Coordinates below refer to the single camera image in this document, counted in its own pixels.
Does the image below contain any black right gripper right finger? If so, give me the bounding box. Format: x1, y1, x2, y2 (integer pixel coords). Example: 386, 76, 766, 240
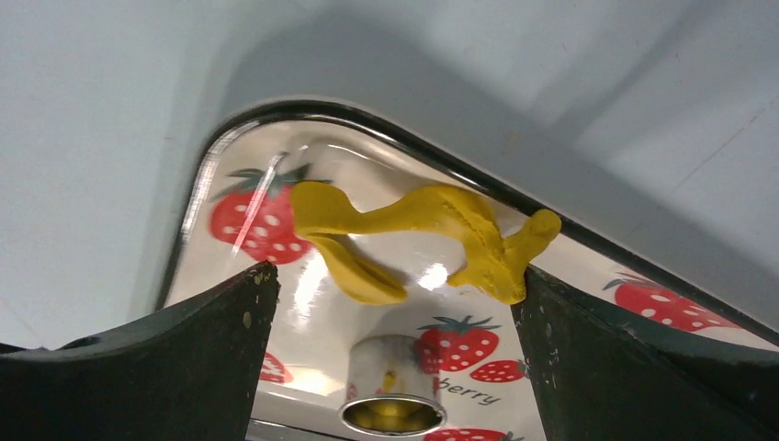
512, 268, 778, 440

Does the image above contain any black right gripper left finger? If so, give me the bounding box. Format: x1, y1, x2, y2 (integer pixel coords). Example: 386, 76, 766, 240
1, 263, 280, 440

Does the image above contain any strawberry print tray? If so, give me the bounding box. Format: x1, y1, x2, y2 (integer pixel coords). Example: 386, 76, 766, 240
162, 101, 778, 440

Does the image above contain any yellow dough trimmings strip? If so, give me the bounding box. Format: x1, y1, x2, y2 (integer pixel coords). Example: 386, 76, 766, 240
289, 180, 563, 306

